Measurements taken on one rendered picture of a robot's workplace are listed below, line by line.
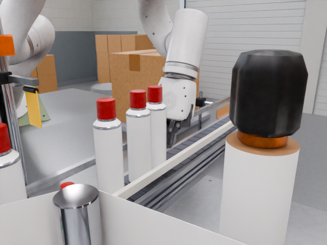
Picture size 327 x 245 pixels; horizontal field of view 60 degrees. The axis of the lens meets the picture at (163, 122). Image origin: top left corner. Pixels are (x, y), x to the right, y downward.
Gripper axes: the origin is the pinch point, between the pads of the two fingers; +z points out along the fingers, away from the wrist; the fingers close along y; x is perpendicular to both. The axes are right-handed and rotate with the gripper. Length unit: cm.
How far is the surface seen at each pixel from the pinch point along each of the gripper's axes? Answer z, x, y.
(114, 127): -1.8, -22.7, 3.0
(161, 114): -5.7, -8.4, 2.6
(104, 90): -19, 149, -179
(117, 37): -106, 240, -270
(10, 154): 3.3, -39.1, 1.3
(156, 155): 3.5, -6.1, 2.0
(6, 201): 9.4, -38.9, 2.0
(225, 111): -13, 65, -13
